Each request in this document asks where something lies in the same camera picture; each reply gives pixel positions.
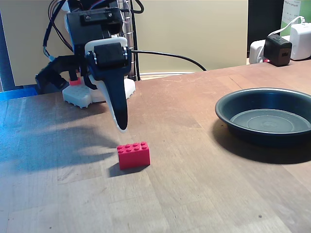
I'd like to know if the chrome metal pole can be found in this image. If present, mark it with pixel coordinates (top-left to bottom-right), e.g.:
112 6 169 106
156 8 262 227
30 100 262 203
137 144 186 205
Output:
121 0 138 81

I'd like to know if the dark round bin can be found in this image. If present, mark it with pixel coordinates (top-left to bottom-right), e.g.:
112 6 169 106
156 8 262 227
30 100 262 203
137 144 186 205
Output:
215 87 311 148

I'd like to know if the black monitor panel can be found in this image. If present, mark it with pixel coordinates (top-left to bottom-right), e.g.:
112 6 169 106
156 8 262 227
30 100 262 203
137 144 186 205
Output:
247 0 284 58

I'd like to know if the arm wire bundle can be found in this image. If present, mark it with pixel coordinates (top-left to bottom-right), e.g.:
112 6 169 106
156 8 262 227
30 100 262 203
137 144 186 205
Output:
43 0 75 62

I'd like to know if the red lego block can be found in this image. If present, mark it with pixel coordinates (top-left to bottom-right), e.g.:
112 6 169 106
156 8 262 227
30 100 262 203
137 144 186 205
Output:
117 141 151 170

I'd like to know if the black charger cube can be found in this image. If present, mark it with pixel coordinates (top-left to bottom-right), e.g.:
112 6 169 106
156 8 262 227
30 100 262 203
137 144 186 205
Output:
263 34 293 67

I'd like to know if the dark frame post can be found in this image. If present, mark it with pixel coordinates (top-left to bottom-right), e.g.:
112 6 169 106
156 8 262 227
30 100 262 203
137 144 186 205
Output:
0 9 15 92

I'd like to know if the white power strip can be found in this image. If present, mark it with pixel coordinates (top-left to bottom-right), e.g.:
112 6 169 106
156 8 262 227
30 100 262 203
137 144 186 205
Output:
249 39 268 65

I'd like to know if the green and white box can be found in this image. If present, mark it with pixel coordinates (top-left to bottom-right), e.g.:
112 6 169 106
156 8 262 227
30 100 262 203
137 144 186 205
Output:
280 0 311 37

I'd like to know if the white power adapter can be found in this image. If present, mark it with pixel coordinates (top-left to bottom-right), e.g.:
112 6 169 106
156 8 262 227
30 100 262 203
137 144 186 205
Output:
290 22 311 61

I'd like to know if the white adapter cable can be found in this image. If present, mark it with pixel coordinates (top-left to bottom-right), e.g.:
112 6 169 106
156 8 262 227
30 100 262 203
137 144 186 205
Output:
268 16 306 37

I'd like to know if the black gripper-mounted camera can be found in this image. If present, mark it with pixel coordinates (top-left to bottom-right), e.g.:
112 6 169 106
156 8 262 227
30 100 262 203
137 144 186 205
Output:
35 55 82 95

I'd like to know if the thick black cable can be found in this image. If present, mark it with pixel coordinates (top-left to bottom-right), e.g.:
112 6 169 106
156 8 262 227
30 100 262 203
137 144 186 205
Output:
131 50 207 72

